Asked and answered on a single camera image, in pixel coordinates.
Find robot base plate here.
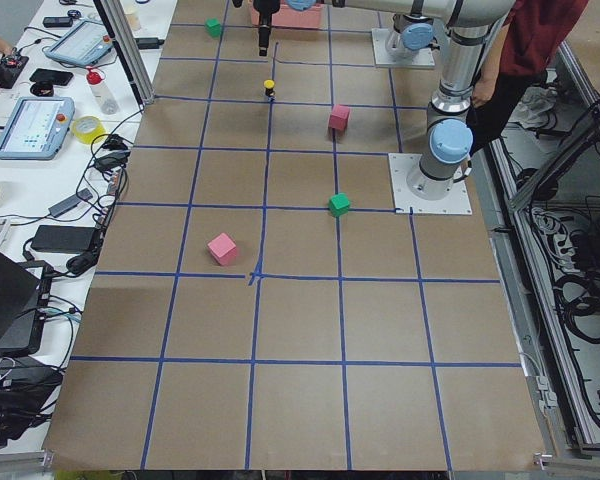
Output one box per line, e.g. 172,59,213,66
388,153,472,215

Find pink cube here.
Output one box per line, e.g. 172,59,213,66
207,233,239,266
327,104,351,140

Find teach pendant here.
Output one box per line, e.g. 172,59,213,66
44,19,113,67
0,97,75,161

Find green cube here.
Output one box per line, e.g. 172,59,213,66
328,192,351,218
205,18,223,38

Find pink cube far left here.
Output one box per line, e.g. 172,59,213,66
327,104,351,140

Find aluminium frame post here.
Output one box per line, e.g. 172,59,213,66
93,0,155,107

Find yellow tape roll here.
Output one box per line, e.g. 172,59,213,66
71,116,106,145

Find person in red shirt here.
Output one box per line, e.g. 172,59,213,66
467,0,588,154

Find pink plastic bin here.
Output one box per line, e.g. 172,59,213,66
270,1,323,29

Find teach pendant far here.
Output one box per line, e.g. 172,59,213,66
44,19,113,67

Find teach pendant near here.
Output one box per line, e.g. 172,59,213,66
0,97,75,161

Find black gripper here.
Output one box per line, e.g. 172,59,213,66
252,0,280,55

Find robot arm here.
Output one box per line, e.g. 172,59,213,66
331,1,513,200

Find black laptop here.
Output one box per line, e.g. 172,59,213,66
0,252,52,358

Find white crumpled cloth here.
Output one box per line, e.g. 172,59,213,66
514,86,557,128

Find yellow push button switch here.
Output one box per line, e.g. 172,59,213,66
263,79,276,102

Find pink cube centre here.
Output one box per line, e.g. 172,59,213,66
207,233,239,266

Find black power adapter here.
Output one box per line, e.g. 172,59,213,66
31,225,97,254

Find black smartphone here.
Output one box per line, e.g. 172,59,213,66
29,68,74,87

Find white squeeze bottle red cap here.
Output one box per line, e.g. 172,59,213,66
86,68,119,115

